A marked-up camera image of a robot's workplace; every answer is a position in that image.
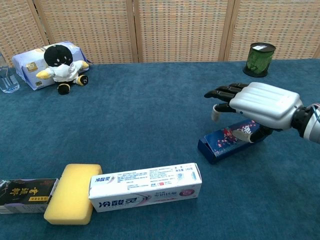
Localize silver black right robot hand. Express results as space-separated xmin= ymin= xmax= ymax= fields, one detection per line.
xmin=204 ymin=81 xmax=305 ymax=145

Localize blue folding glasses case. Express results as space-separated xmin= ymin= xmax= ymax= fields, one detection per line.
xmin=197 ymin=119 xmax=270 ymax=165

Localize green canister with black lid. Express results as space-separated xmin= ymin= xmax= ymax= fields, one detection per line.
xmin=242 ymin=42 xmax=277 ymax=78

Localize woven bamboo folding screen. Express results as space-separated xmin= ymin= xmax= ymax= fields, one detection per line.
xmin=0 ymin=0 xmax=320 ymax=68

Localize teal carpet table cover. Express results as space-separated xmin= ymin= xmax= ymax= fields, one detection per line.
xmin=0 ymin=58 xmax=320 ymax=240

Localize white toothpaste box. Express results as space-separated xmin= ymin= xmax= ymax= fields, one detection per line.
xmin=88 ymin=162 xmax=203 ymax=214

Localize black head plush doll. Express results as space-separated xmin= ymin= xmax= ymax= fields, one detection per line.
xmin=35 ymin=43 xmax=90 ymax=96

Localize yellow sponge block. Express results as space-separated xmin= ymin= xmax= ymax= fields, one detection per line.
xmin=43 ymin=163 xmax=103 ymax=226

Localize lavender tissue pack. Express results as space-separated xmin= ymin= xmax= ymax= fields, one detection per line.
xmin=11 ymin=41 xmax=94 ymax=91

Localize black box with gold lettering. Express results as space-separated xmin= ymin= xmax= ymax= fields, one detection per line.
xmin=0 ymin=177 xmax=60 ymax=215

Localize clear plastic water bottle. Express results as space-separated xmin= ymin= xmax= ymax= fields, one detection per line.
xmin=0 ymin=51 xmax=20 ymax=94

